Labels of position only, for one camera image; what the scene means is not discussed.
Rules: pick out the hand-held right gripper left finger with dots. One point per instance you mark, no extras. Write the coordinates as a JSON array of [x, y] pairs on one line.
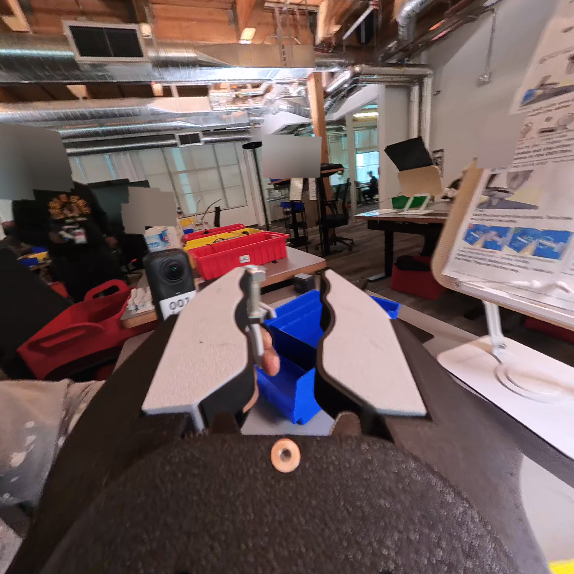
[[202, 354]]

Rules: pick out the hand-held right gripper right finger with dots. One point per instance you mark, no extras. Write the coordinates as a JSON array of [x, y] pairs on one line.
[[363, 358]]

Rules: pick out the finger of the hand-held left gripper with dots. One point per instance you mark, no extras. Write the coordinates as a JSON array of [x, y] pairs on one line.
[[269, 309], [253, 320]]

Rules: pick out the silver hex bolt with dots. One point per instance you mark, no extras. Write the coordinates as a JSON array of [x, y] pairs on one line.
[[253, 291]]

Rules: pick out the silver hex nut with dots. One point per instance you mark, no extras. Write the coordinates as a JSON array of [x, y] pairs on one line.
[[254, 271]]

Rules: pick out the blue storage bin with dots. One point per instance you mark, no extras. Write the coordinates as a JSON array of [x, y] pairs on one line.
[[287, 394]]

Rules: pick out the person's left forearm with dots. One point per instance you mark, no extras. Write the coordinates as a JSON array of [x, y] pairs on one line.
[[40, 426]]

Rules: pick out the person's left hand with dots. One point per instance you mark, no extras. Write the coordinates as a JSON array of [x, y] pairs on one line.
[[271, 358]]

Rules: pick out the white clip rack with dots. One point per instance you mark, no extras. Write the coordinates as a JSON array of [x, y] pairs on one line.
[[139, 300]]

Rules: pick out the black cube device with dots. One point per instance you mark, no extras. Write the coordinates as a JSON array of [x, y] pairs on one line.
[[304, 283]]

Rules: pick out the red storage tub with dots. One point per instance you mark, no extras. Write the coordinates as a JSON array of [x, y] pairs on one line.
[[215, 229], [242, 255]]

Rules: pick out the red bag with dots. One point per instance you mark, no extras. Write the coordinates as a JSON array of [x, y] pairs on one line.
[[417, 282], [67, 336]]

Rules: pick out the white stand base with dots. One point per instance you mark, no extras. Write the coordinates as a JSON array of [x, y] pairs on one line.
[[466, 358]]

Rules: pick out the black monitor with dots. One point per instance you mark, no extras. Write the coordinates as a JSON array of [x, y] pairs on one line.
[[116, 184]]

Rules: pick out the black office chair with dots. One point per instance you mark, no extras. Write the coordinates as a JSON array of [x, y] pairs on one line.
[[334, 219]]

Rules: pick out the office desk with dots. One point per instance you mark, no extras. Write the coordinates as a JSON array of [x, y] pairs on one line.
[[403, 217]]

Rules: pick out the black floor lamp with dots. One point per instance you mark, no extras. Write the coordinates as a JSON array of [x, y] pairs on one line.
[[252, 144]]

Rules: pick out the printed instruction sheet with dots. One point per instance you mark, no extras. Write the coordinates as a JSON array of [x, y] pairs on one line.
[[515, 251]]

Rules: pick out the black panel wooden stand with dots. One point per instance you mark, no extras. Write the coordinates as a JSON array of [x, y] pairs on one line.
[[406, 154]]

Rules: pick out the ceiling vent grille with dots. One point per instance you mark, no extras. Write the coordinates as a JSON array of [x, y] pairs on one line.
[[105, 41]]

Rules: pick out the silver pipe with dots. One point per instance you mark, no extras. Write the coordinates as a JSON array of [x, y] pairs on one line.
[[385, 71]]

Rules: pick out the silver air duct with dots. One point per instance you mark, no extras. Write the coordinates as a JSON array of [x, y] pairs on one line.
[[408, 18], [36, 62], [89, 110]]

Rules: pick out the wooden support post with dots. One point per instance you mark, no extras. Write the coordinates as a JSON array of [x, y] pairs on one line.
[[318, 116]]

